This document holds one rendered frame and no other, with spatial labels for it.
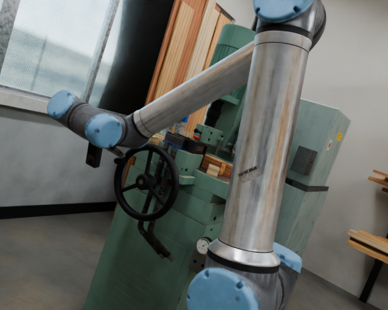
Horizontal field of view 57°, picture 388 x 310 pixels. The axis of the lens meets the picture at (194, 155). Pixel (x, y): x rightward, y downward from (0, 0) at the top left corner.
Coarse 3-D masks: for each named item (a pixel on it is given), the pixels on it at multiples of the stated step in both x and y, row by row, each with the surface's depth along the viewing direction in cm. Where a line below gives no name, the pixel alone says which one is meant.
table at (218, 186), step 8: (144, 152) 155; (144, 160) 154; (152, 160) 152; (152, 168) 141; (200, 168) 149; (184, 176) 137; (192, 176) 142; (200, 176) 141; (208, 176) 139; (224, 176) 150; (184, 184) 136; (192, 184) 142; (200, 184) 141; (208, 184) 139; (216, 184) 138; (224, 184) 136; (216, 192) 137; (224, 192) 136
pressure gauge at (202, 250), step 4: (200, 240) 133; (204, 240) 132; (208, 240) 131; (196, 244) 133; (200, 244) 133; (204, 244) 132; (208, 244) 131; (196, 248) 133; (200, 248) 132; (204, 248) 132; (200, 252) 132; (204, 252) 132
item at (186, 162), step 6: (162, 144) 139; (168, 150) 138; (180, 150) 135; (156, 156) 140; (180, 156) 135; (186, 156) 134; (192, 156) 137; (198, 156) 142; (156, 162) 140; (180, 162) 135; (186, 162) 135; (192, 162) 139; (198, 162) 144; (180, 168) 135; (186, 168) 137; (192, 168) 141; (198, 168) 145; (180, 174) 135; (186, 174) 138; (192, 174) 143
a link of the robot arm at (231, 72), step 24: (312, 48) 83; (216, 72) 91; (240, 72) 89; (168, 96) 98; (192, 96) 95; (216, 96) 94; (144, 120) 102; (168, 120) 100; (120, 144) 103; (144, 144) 111
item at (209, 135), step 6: (198, 126) 156; (204, 126) 154; (204, 132) 154; (210, 132) 154; (216, 132) 159; (222, 132) 165; (204, 138) 154; (210, 138) 156; (216, 138) 162; (210, 144) 159; (216, 144) 164
